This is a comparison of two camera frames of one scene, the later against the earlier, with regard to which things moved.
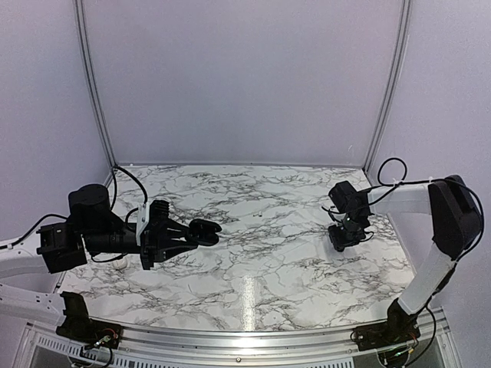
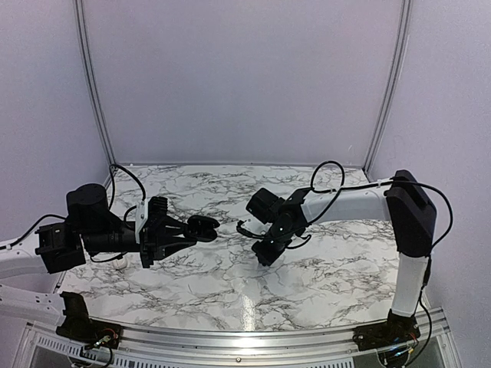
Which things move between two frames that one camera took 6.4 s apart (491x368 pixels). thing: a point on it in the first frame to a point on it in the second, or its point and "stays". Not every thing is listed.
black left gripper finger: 169,230 stays
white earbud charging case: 120,264 stays
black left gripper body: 148,244 stays
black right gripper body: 350,234 to 280,241
